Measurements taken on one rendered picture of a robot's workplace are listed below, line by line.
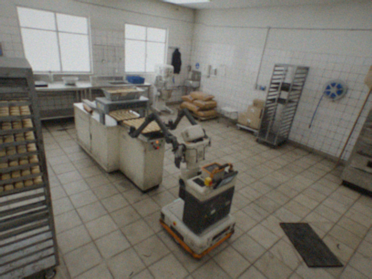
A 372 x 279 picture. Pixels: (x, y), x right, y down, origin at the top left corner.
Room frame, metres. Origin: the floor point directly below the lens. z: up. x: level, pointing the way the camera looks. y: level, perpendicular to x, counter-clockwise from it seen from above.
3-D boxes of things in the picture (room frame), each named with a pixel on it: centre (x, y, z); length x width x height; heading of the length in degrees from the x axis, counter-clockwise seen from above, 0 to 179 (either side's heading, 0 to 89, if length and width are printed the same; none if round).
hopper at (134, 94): (3.39, 0.97, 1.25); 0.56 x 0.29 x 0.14; 135
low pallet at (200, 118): (6.86, -0.35, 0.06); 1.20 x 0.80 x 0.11; 45
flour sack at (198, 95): (6.84, -0.40, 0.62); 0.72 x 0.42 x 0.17; 49
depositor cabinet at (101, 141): (3.73, 1.30, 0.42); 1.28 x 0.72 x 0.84; 45
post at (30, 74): (1.45, 0.99, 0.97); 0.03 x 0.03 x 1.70; 37
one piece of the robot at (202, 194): (2.06, -0.32, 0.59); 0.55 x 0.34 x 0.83; 134
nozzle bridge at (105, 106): (3.39, 0.97, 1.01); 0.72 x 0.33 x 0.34; 135
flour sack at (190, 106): (6.72, -0.19, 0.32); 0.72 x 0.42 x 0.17; 47
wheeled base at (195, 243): (2.12, -0.26, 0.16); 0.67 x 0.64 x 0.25; 44
